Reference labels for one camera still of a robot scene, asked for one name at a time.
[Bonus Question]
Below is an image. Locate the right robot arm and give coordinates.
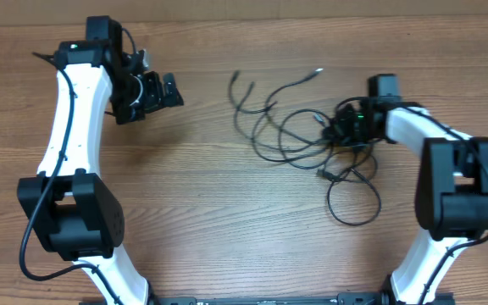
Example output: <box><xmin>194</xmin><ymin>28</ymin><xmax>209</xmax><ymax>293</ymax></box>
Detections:
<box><xmin>322</xmin><ymin>74</ymin><xmax>488</xmax><ymax>304</ymax></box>

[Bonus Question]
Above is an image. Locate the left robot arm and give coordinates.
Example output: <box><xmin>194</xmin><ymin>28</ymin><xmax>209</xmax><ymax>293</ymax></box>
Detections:
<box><xmin>17</xmin><ymin>15</ymin><xmax>184</xmax><ymax>304</ymax></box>

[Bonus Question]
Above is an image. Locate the black usb cable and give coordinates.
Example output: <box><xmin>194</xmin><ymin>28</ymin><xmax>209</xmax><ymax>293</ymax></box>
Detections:
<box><xmin>227</xmin><ymin>67</ymin><xmax>383</xmax><ymax>227</ymax></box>

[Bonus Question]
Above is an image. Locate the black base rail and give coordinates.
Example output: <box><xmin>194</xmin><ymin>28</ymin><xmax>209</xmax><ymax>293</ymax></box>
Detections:
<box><xmin>147</xmin><ymin>292</ymin><xmax>402</xmax><ymax>305</ymax></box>

